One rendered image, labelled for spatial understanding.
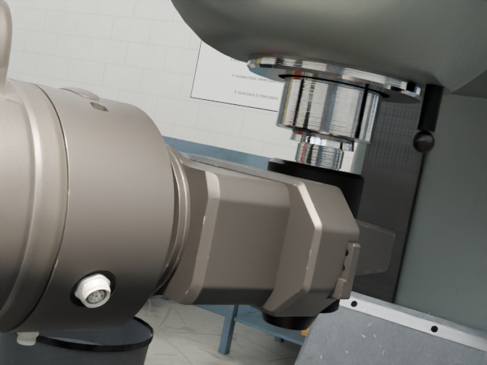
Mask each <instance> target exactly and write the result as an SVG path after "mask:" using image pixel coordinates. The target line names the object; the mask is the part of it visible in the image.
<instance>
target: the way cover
mask: <svg viewBox="0 0 487 365"><path fill-rule="evenodd" d="M365 309H367V310H366V311H365ZM370 323H372V324H371V325H370V326H368V325H369V324H370ZM374 334H375V335H376V338H375V337H374ZM327 335H329V336H328V337H327ZM362 335H364V336H366V338H364V337H362ZM380 345H382V346H381V347H380ZM346 351H348V353H346ZM383 351H384V354H383V355H382V353H383ZM320 355H322V359H320ZM294 365H487V332H484V331H482V330H477V329H475V328H472V327H468V326H465V325H463V324H458V323H456V322H451V321H449V320H446V319H442V318H439V317H436V316H432V315H430V314H429V315H428V316H427V314H425V313H423V312H419V311H415V310H413V309H408V308H406V307H403V306H399V305H396V304H393V303H389V302H386V301H382V300H380V299H377V298H373V297H370V296H367V295H363V294H360V293H356V292H353V291H351V295H350V299H349V300H340V303H339V306H338V310H337V311H334V312H333V313H326V314H319V315H318V316H317V318H316V319H315V320H314V321H313V323H312V324H311V326H310V328H309V331H308V333H307V336H306V337H305V340H304V342H303V345H302V347H301V349H300V351H299V354H298V356H297V358H296V361H295V363H294Z"/></svg>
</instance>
